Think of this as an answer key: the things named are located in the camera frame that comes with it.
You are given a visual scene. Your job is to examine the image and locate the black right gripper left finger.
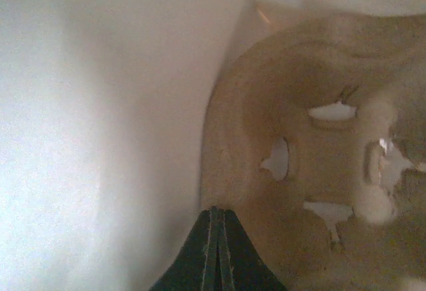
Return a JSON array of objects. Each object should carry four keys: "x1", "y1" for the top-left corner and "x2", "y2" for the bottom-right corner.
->
[{"x1": 150, "y1": 207, "x2": 216, "y2": 290}]

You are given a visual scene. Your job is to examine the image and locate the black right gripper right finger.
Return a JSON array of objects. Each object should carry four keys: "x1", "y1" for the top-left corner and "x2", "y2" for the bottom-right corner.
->
[{"x1": 216, "y1": 209, "x2": 286, "y2": 291}]

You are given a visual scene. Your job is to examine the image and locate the orange paper bag white handles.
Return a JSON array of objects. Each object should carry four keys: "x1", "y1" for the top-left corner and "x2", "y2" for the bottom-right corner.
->
[{"x1": 1, "y1": 0, "x2": 425, "y2": 290}]

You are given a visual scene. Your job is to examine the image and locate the pulp cup carrier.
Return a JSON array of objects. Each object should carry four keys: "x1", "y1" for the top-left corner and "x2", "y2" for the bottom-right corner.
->
[{"x1": 201, "y1": 14, "x2": 425, "y2": 290}]

